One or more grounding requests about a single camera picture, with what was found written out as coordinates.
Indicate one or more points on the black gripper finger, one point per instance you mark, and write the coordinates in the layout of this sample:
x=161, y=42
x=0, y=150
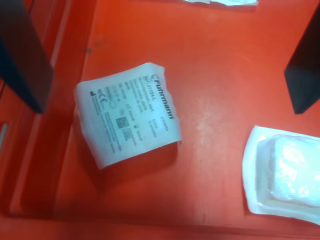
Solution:
x=22, y=55
x=305, y=75

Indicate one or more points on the red plastic crate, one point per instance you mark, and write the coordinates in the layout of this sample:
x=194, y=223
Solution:
x=212, y=75

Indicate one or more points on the printed gauze packet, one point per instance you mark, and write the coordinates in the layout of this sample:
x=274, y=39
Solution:
x=125, y=117

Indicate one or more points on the white bandage blister pack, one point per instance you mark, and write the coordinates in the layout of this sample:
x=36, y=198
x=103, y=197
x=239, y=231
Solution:
x=287, y=175
x=195, y=1
x=235, y=2

